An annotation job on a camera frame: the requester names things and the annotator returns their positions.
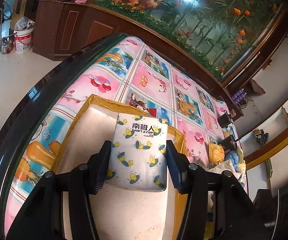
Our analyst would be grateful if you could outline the black device lower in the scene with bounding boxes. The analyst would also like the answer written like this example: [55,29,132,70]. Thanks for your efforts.
[218,135,237,153]

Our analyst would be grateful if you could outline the yellow snack packet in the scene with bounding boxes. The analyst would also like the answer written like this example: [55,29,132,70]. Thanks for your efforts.
[208,142,225,164]

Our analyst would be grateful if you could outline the black device upper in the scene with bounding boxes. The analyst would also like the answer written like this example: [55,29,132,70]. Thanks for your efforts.
[217,112,232,128]

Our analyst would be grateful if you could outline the black device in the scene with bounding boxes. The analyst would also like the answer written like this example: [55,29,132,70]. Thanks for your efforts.
[218,135,237,153]
[217,112,232,128]

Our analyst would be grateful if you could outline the purple bottles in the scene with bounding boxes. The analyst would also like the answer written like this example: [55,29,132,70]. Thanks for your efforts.
[232,88,247,104]

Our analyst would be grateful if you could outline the white plastic bucket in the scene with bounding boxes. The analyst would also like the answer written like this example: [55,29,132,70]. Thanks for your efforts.
[14,28,34,54]

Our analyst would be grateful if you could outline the yellow cardboard box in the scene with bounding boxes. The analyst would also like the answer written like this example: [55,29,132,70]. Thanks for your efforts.
[53,95,187,239]

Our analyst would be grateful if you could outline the metal kettle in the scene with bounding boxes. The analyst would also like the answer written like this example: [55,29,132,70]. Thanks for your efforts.
[0,37,13,54]

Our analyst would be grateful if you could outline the blue towel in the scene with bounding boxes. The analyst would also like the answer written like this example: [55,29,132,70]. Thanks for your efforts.
[224,151,246,173]

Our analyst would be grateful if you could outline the painted glass screen panel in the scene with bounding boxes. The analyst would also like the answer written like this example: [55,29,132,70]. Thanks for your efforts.
[95,0,282,81]

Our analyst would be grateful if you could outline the lemon print tissue pack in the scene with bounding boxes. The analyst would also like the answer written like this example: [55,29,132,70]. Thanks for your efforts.
[105,113,168,192]

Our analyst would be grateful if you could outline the colourful patterned tablecloth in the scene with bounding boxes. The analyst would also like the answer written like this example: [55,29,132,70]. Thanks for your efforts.
[4,36,235,231]

